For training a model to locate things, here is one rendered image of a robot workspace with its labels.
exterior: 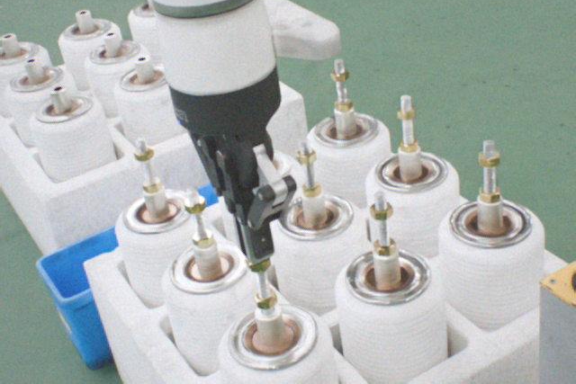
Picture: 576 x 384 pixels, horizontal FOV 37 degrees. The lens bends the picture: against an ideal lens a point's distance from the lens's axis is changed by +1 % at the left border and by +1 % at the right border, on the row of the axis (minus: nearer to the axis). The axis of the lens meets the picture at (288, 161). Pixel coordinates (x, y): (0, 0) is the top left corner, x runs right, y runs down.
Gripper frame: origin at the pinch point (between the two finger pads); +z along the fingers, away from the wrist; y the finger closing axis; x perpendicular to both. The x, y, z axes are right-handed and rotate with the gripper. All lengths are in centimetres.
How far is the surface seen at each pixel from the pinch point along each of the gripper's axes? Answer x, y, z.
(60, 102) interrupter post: -1, -54, 9
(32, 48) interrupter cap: 2, -78, 10
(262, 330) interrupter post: -1.1, 0.4, 9.0
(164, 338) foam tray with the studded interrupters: -5.6, -13.9, 17.8
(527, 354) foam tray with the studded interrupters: 20.7, 7.5, 19.7
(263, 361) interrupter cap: -2.2, 2.0, 10.5
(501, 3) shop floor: 100, -83, 36
